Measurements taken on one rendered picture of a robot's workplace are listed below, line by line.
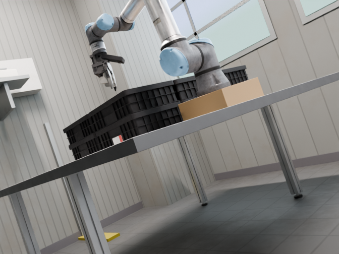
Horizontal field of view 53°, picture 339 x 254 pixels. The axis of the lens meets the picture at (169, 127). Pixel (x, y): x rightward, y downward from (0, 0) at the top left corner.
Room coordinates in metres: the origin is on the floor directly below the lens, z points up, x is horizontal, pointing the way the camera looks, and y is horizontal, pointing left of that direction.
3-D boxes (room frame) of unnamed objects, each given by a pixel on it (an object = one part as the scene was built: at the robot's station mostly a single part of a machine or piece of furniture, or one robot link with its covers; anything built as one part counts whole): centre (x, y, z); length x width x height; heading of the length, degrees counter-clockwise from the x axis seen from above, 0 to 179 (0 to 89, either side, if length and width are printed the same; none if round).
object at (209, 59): (1.44, -0.23, 0.96); 0.13 x 0.12 x 0.14; 131
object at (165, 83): (1.71, 0.14, 0.92); 0.40 x 0.30 x 0.02; 39
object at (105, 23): (1.67, 0.13, 1.30); 0.11 x 0.11 x 0.08; 41
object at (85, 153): (2.02, 0.40, 0.76); 0.40 x 0.30 x 0.12; 39
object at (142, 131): (1.71, 0.14, 0.76); 0.40 x 0.30 x 0.12; 39
